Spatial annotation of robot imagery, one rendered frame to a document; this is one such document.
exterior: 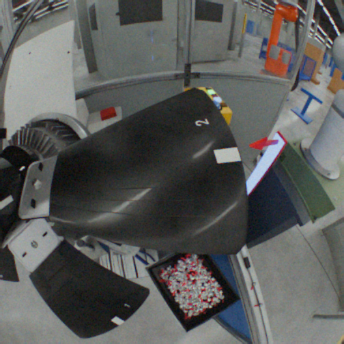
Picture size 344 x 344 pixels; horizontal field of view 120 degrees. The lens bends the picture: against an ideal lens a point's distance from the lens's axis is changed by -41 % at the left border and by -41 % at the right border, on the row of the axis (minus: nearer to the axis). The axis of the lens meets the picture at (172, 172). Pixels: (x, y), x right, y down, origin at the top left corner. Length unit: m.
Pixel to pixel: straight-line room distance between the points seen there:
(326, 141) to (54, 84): 0.77
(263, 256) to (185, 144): 1.42
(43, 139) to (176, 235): 0.28
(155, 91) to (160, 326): 1.57
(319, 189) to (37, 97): 0.83
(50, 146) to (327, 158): 0.69
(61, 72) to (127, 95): 0.53
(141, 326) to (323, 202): 1.34
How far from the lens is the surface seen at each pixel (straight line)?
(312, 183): 0.57
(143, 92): 0.93
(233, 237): 0.19
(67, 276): 0.33
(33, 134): 0.35
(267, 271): 1.56
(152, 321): 1.40
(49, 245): 0.31
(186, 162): 0.18
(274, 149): 0.28
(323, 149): 0.57
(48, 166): 0.25
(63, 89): 0.47
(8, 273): 0.56
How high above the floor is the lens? 1.33
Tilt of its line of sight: 55 degrees down
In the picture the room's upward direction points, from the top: 1 degrees clockwise
